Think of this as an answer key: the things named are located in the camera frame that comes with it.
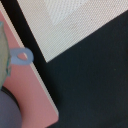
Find beige woven placemat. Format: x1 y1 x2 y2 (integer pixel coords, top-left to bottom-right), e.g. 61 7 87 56
17 0 128 62

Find beige bowl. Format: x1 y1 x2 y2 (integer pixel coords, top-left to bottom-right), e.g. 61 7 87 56
0 21 11 89

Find grey cooking pot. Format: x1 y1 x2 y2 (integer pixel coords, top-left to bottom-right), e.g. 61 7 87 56
0 87 22 128

